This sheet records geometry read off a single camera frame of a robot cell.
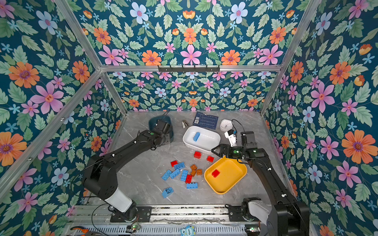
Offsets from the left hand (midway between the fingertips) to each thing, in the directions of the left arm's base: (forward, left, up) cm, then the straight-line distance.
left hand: (167, 135), depth 88 cm
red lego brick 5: (-12, -3, -14) cm, 19 cm away
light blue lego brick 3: (+6, -18, -12) cm, 23 cm away
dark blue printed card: (+21, -26, -12) cm, 35 cm away
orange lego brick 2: (-20, -18, -12) cm, 30 cm away
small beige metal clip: (+19, -10, -13) cm, 25 cm away
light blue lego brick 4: (-19, +1, -14) cm, 24 cm away
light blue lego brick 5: (-20, -4, -12) cm, 23 cm away
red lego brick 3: (-23, -12, -12) cm, 29 cm away
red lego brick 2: (-11, -26, -14) cm, 32 cm away
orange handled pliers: (-44, +38, -13) cm, 60 cm away
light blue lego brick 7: (-21, -9, -13) cm, 26 cm away
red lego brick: (-8, -18, -13) cm, 23 cm away
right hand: (-14, -29, +4) cm, 33 cm away
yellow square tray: (-21, -38, -12) cm, 45 cm away
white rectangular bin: (+4, -21, -13) cm, 25 cm away
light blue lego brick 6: (-14, -7, -14) cm, 21 cm away
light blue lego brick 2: (-27, -14, -12) cm, 33 cm away
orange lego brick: (-16, -15, -12) cm, 26 cm away
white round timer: (+14, -41, -11) cm, 45 cm away
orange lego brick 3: (-20, -15, -12) cm, 28 cm away
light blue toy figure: (-48, -12, -12) cm, 50 cm away
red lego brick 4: (-21, -28, -13) cm, 37 cm away
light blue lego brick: (-30, -1, -11) cm, 32 cm away
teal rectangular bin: (+21, +14, -10) cm, 27 cm away
